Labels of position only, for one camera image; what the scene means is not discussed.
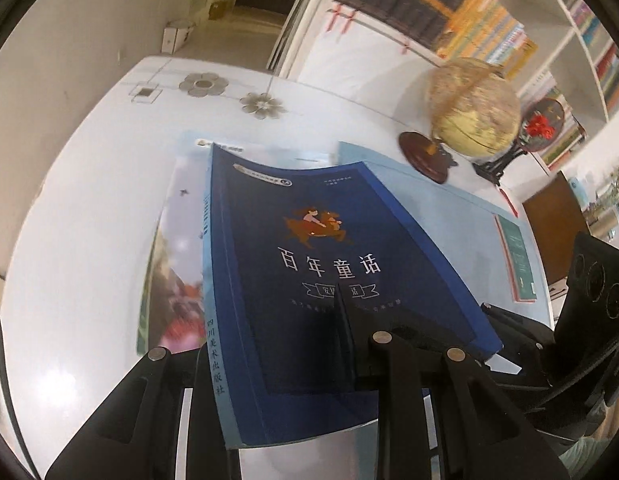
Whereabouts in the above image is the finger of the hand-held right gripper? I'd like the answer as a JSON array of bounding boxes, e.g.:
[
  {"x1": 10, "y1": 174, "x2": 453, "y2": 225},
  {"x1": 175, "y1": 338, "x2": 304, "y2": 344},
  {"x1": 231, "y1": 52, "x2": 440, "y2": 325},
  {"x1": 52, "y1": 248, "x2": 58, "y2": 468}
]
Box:
[{"x1": 482, "y1": 304, "x2": 545, "y2": 356}]

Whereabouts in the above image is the red flower ornament on stand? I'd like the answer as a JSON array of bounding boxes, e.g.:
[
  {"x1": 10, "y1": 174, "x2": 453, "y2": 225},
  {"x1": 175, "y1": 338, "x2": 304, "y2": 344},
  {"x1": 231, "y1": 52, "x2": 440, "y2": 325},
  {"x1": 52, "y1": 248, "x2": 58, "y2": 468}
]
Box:
[{"x1": 472, "y1": 97, "x2": 570, "y2": 181}]

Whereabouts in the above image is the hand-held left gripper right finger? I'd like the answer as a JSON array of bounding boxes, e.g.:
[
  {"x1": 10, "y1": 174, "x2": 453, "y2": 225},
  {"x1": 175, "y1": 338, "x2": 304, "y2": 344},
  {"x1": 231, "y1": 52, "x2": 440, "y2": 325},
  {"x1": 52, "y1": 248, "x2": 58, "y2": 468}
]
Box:
[{"x1": 334, "y1": 287, "x2": 573, "y2": 480}]

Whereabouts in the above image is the light blue textured mat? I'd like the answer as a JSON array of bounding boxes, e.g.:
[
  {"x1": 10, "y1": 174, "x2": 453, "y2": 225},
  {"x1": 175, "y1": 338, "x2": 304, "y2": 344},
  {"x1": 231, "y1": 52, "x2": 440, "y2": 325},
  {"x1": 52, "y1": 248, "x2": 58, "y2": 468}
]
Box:
[{"x1": 337, "y1": 141, "x2": 555, "y2": 321}]

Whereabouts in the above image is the yellow globe on wooden base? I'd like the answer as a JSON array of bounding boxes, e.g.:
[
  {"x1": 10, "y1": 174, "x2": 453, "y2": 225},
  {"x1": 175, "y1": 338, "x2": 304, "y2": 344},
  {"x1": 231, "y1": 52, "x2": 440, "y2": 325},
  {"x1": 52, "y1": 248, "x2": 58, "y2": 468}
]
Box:
[{"x1": 398, "y1": 57, "x2": 523, "y2": 186}]

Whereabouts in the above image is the dark green plant cover book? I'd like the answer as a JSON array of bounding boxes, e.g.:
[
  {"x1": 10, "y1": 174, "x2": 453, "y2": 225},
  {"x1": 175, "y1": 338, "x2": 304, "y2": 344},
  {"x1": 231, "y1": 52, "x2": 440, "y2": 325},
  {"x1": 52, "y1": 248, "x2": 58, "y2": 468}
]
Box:
[{"x1": 493, "y1": 214, "x2": 539, "y2": 304}]

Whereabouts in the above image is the dark blue book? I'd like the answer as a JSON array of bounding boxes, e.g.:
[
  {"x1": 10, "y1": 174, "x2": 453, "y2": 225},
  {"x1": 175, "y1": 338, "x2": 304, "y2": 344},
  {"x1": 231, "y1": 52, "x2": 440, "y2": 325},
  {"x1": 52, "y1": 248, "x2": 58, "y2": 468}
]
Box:
[{"x1": 202, "y1": 145, "x2": 505, "y2": 451}]

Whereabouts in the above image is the brown wooden board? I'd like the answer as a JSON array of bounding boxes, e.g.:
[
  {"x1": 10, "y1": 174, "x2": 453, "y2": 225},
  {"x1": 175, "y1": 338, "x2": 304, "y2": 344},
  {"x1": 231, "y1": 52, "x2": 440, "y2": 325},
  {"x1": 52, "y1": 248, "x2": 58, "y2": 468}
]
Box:
[{"x1": 522, "y1": 170, "x2": 603, "y2": 286}]

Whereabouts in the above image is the white cardboard box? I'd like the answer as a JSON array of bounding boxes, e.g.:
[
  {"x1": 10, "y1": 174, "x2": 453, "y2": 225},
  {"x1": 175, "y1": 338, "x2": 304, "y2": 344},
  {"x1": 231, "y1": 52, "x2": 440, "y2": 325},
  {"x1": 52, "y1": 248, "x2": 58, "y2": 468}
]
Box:
[{"x1": 162, "y1": 19, "x2": 197, "y2": 53}]

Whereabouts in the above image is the black cable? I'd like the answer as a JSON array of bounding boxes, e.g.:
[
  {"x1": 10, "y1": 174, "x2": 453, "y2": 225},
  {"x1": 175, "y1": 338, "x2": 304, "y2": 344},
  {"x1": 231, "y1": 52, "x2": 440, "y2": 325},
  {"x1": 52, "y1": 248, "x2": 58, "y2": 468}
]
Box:
[{"x1": 0, "y1": 285, "x2": 42, "y2": 478}]

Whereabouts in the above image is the white bookshelf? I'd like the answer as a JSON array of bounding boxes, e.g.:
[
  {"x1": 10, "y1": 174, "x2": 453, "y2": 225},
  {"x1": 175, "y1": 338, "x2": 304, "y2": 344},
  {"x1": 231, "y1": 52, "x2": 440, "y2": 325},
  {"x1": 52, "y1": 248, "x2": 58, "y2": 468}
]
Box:
[{"x1": 266, "y1": 0, "x2": 619, "y2": 171}]

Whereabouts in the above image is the row of colourful shelf books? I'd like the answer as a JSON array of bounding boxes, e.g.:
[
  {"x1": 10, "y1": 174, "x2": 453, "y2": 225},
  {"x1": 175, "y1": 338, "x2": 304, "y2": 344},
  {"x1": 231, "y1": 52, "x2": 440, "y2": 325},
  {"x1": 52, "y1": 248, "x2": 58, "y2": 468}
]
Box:
[{"x1": 554, "y1": 0, "x2": 619, "y2": 116}]

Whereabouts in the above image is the row of yellow orange books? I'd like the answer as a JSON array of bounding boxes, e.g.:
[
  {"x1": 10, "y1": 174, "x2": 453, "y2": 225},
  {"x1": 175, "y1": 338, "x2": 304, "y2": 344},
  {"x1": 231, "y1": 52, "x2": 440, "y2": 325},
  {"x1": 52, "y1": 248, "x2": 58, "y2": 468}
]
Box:
[{"x1": 437, "y1": 0, "x2": 540, "y2": 81}]

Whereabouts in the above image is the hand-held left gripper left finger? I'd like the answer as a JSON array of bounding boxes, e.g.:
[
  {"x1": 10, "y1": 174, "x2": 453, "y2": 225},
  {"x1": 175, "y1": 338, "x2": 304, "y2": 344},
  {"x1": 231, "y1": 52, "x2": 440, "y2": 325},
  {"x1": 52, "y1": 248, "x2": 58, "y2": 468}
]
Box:
[{"x1": 44, "y1": 347, "x2": 240, "y2": 480}]

